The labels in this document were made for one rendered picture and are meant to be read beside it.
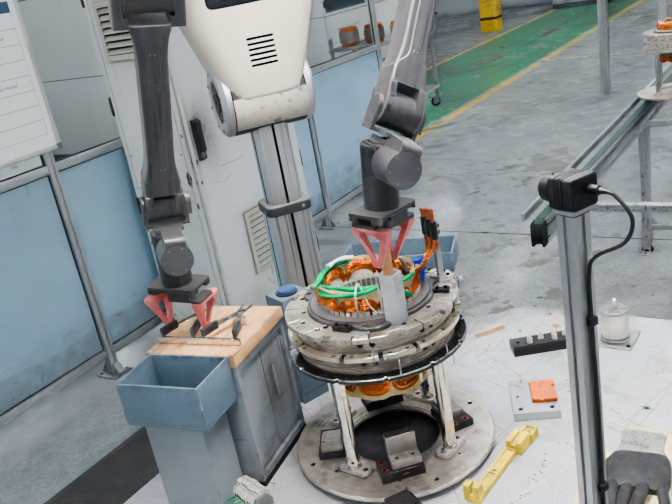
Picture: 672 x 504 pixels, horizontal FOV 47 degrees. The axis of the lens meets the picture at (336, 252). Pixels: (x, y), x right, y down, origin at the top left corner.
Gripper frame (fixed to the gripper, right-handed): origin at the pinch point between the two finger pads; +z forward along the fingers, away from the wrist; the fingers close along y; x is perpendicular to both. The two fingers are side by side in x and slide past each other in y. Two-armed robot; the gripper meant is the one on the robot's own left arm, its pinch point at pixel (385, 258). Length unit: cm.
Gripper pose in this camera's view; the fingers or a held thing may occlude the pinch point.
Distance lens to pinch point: 126.1
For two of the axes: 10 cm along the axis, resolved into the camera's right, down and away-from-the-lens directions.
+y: 6.2, -3.4, 7.1
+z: 0.9, 9.3, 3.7
